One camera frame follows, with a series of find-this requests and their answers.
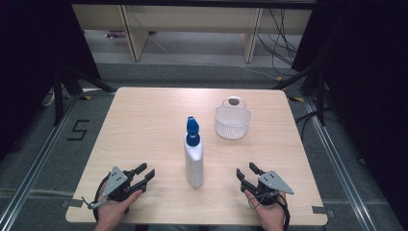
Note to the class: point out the black tripod stand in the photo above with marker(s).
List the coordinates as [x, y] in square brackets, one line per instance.
[312, 86]
[69, 86]

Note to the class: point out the white spray bottle blue nozzle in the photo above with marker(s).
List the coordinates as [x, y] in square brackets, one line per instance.
[193, 154]

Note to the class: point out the white plastic basket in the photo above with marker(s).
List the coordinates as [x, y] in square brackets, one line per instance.
[232, 121]

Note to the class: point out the person's right hand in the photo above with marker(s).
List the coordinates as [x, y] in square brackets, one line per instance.
[267, 213]

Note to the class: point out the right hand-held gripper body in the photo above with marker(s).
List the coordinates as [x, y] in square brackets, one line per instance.
[268, 186]

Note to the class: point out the person's left hand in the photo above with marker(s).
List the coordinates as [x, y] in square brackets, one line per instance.
[113, 209]

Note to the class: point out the metal floor rail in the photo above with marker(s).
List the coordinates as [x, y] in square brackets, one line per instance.
[35, 163]
[343, 163]

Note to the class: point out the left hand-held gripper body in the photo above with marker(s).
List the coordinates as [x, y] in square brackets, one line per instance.
[116, 183]

